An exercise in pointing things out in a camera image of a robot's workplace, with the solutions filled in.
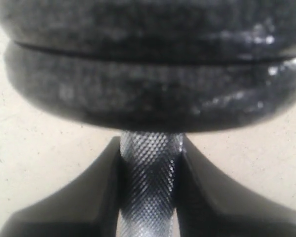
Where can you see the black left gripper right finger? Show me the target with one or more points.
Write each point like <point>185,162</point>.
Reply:
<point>211,204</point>

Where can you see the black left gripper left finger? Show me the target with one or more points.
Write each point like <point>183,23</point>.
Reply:
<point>86,207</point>

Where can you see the chrome dumbbell bar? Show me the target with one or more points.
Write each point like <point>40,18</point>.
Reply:
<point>150,160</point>

